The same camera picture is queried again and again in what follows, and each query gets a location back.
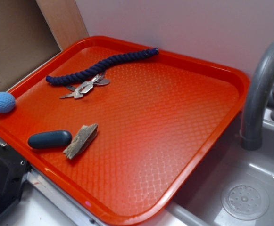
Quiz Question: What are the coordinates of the blue textured ball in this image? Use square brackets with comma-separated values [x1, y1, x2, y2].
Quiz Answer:
[0, 92, 16, 113]

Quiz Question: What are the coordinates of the red plastic tray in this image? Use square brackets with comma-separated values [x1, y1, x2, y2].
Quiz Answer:
[0, 36, 249, 226]

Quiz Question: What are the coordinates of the silver keys bunch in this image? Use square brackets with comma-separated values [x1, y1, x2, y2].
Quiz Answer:
[60, 72, 110, 99]

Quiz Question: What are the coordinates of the piece of wood bark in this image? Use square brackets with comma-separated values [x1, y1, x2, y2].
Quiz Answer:
[63, 123, 98, 160]

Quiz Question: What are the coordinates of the dark teal oval case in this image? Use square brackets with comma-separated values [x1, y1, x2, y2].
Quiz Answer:
[27, 130, 72, 149]

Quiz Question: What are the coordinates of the light wooden board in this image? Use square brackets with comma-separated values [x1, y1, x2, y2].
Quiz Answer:
[36, 0, 89, 51]

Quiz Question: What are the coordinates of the grey sink basin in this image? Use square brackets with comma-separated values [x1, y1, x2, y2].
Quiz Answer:
[167, 116, 274, 226]

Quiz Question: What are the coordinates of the brown cardboard sheet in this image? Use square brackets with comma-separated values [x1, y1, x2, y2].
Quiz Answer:
[0, 0, 60, 91]

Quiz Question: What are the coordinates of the sink drain strainer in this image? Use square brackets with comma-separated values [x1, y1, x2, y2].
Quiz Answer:
[221, 180, 269, 221]

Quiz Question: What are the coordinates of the black box device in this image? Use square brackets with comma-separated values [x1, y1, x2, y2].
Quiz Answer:
[0, 144, 29, 218]

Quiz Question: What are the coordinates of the grey curved faucet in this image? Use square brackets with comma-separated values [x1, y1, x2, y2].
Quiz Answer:
[240, 42, 274, 151]

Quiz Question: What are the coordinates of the navy blue rope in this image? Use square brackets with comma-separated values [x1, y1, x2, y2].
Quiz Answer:
[45, 47, 159, 86]

